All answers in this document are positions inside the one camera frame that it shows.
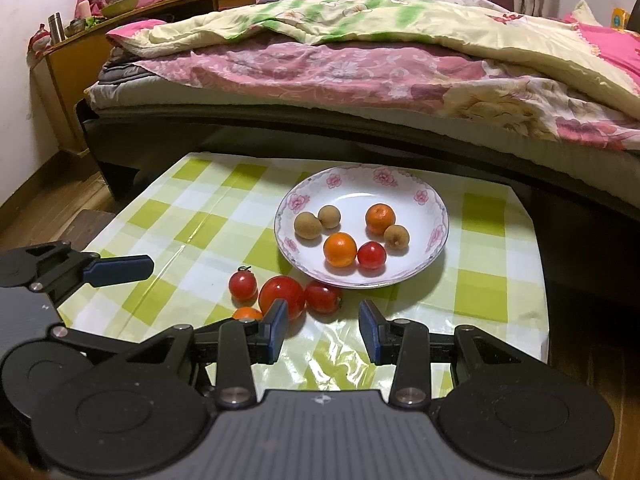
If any bright pink floral cloth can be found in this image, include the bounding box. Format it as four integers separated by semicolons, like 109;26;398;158
562;10;640;91

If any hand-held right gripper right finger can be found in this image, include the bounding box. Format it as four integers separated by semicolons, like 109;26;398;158
358;299;521;408

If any small metal bowl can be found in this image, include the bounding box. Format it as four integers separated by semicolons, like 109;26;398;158
65;17;101;38

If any green white checked tablecloth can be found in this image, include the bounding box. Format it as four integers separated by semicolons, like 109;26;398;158
50;151;551;396

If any green bowl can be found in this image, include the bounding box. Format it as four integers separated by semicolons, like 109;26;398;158
100;0;142;18

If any red cherry tomato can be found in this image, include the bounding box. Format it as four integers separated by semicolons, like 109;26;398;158
304;281;343;315
228;266;258;303
357;241;387;270

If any grey folded blanket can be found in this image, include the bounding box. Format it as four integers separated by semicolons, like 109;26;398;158
97;57;151;86

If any bed with floral quilts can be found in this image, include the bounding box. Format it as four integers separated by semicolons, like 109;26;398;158
84;77;640;208

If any large red tomato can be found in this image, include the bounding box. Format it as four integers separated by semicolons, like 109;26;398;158
258;276;306;321

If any dark bed frame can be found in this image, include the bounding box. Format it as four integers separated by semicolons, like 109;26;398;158
75;97;640;271

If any pink floral bedsheet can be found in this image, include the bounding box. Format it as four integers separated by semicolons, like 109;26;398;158
107;20;640;153

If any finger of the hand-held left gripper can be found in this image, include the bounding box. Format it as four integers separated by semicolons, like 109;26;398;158
25;241;155;306
47;324;151;363

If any wooden desk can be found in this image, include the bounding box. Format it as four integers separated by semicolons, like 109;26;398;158
30;0;258;156

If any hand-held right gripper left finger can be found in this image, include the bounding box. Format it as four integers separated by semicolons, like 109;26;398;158
120;299;290;408

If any cream floral quilt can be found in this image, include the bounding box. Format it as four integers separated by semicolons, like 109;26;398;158
145;0;640;121

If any white floral plate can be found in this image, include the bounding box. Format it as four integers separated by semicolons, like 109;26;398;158
274;164;449;289

